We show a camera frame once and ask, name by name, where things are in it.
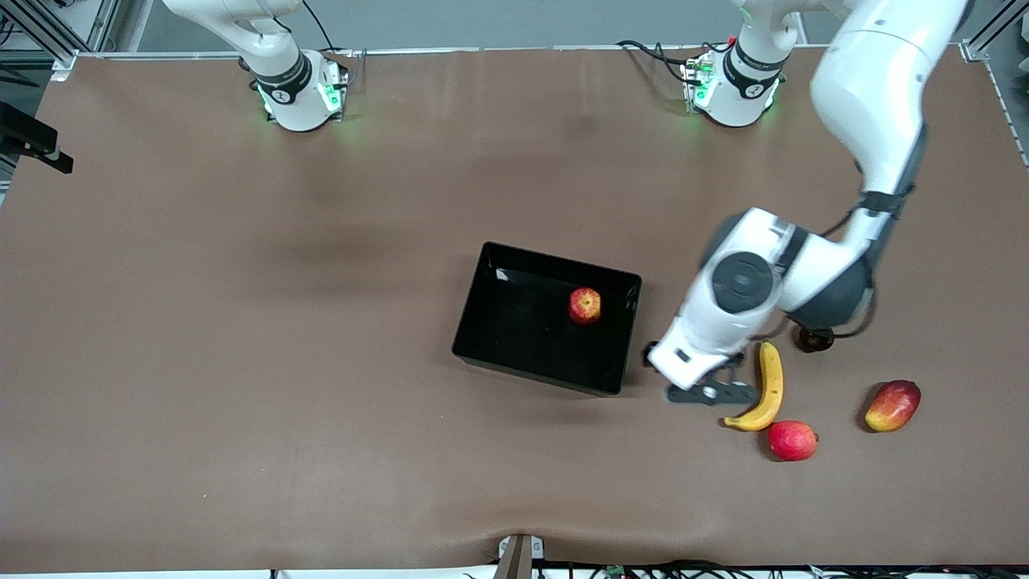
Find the red yellow apple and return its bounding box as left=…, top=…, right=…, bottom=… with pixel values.
left=568, top=287, right=603, bottom=326

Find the yellow banana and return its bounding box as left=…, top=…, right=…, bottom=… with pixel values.
left=724, top=342, right=785, bottom=433

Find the black plastic box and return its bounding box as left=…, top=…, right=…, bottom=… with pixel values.
left=451, top=241, right=643, bottom=396

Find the red round fruit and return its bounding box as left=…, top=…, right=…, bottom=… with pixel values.
left=767, top=420, right=820, bottom=462

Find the dark maroon plum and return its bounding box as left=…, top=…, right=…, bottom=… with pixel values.
left=797, top=322, right=835, bottom=355

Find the grey metal pole clamp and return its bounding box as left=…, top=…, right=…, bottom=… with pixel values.
left=497, top=533, right=546, bottom=579

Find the red yellow mango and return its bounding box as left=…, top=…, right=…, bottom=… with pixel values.
left=864, top=380, right=922, bottom=433

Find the brown table mat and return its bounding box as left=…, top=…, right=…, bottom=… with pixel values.
left=0, top=44, right=1029, bottom=573

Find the aluminium frame profile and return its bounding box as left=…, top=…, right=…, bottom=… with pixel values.
left=961, top=0, right=1029, bottom=64
left=0, top=0, right=121, bottom=77

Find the metal table edge rail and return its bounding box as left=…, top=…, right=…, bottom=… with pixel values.
left=52, top=44, right=978, bottom=81

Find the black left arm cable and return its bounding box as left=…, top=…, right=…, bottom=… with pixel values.
left=784, top=205, right=879, bottom=340

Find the black base cable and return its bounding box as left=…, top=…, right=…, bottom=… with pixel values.
left=617, top=39, right=700, bottom=81
left=301, top=0, right=338, bottom=53

